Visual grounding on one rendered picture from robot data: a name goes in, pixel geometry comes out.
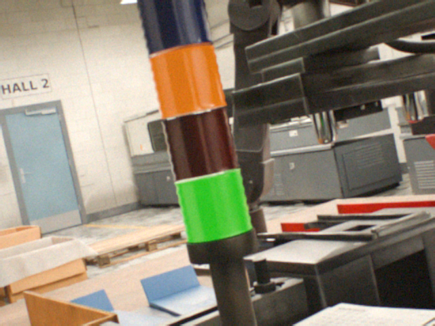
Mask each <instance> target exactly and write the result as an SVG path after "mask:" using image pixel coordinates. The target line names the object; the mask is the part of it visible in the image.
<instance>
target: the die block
mask: <svg viewBox="0 0 435 326"><path fill-rule="evenodd" d="M246 270H247V277H248V280H249V286H250V289H251V288H253V287H254V282H256V276H255V272H254V269H246ZM269 273H270V277H271V279H276V278H285V277H296V278H304V284H305V288H306V292H307V297H308V301H309V314H308V315H306V316H303V317H301V318H299V319H296V320H295V321H292V322H290V323H288V324H286V325H284V326H293V325H295V324H297V323H299V322H301V321H303V320H305V319H307V318H309V317H311V316H313V315H315V314H317V313H318V312H321V311H322V310H325V309H327V308H329V307H330V308H332V307H334V306H336V305H339V304H341V303H343V304H352V305H358V306H367V307H376V308H380V307H381V303H386V304H396V305H402V306H412V307H418V308H428V309H434V310H435V228H432V229H431V230H428V231H427V232H424V233H421V234H418V235H416V236H414V237H411V238H408V239H406V240H401V241H400V242H397V243H394V244H392V245H390V246H388V247H385V248H383V249H380V250H378V251H375V252H373V253H370V254H368V255H365V256H363V257H360V258H358V259H355V260H353V261H350V262H348V263H346V264H344V265H341V266H339V267H337V268H334V269H331V270H329V271H327V272H324V273H321V274H318V275H313V274H299V273H291V272H276V271H269Z"/></svg>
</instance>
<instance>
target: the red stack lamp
mask: <svg viewBox="0 0 435 326"><path fill-rule="evenodd" d="M162 125H163V126H164V135H165V142H166V144H167V152H168V154H169V162H170V163H171V171H172V173H173V180H174V181H179V180H184V179H192V178H196V177H202V176H206V175H212V174H216V173H220V172H224V171H227V170H232V169H234V168H237V167H239V164H238V162H237V157H238V156H237V154H236V152H235V145H234V143H233V136H232V126H231V125H230V117H229V115H228V108H223V109H216V110H212V111H206V112H202V113H196V114H192V115H187V116H183V117H177V118H174V119H171V120H166V121H163V122H162Z"/></svg>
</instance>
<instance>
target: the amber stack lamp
mask: <svg viewBox="0 0 435 326"><path fill-rule="evenodd" d="M148 62H149V64H150V71H151V73H152V81H153V82H154V90H155V92H156V94H157V95H156V100H157V101H158V104H159V108H158V109H159V111H160V113H161V119H162V120H163V119H167V118H172V117H179V116H183V115H189V114H193V113H198V112H202V111H208V110H211V109H216V108H219V107H224V106H226V105H227V104H226V101H225V94H224V91H223V84H222V83H221V75H220V72H219V65H218V63H217V55H216V53H215V46H211V45H208V46H195V47H190V48H183V49H180V50H174V51H170V52H167V53H164V54H160V55H157V56H154V57H152V58H150V59H149V60H148Z"/></svg>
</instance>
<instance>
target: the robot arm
mask: <svg viewBox="0 0 435 326"><path fill-rule="evenodd" d="M329 3H330V4H334V5H340V6H344V7H350V8H355V7H357V5H356V2H355V0H329ZM284 7H285V6H284V5H283V1H282V0H262V6H261V7H257V8H254V9H250V8H249V3H244V2H243V0H229V2H228V16H229V18H230V34H232V51H233V54H234V91H237V90H241V89H244V88H248V87H251V86H255V85H258V84H263V83H264V82H263V79H262V73H257V74H250V73H249V67H248V63H247V57H246V53H245V48H246V47H248V46H251V45H254V44H256V43H259V42H261V41H264V40H267V39H272V38H274V37H277V36H279V34H280V23H281V19H282V16H283V11H284ZM420 37H421V41H429V40H435V33H429V34H426V35H420ZM234 91H233V92H234ZM423 92H424V96H425V102H426V106H427V110H428V114H426V115H424V118H423V119H422V120H421V121H419V122H415V123H410V122H409V123H408V125H409V128H410V129H411V134H412V137H413V136H418V135H424V134H427V135H426V136H425V137H426V141H427V142H428V143H429V144H430V145H431V146H432V148H433V149H434V150H435V88H434V89H430V90H425V91H423ZM269 128H270V124H264V125H260V126H254V127H251V128H244V129H240V130H239V129H238V126H237V120H236V116H235V112H234V106H233V112H232V136H233V143H234V145H235V152H236V154H237V156H238V157H237V162H238V164H239V167H237V168H234V169H238V168H239V169H240V175H241V177H242V185H243V187H244V194H245V197H246V203H247V205H248V213H249V216H250V223H251V225H252V227H253V228H254V229H255V231H256V235H257V234H261V233H268V230H267V226H266V220H265V217H264V211H263V207H262V206H258V203H259V202H261V200H260V199H261V198H262V197H263V196H265V195H267V193H269V192H270V190H271V189H272V186H273V181H274V165H275V159H274V158H271V141H270V137H269ZM192 267H193V269H194V271H195V274H206V275H211V274H210V271H209V264H206V265H195V264H194V265H192Z"/></svg>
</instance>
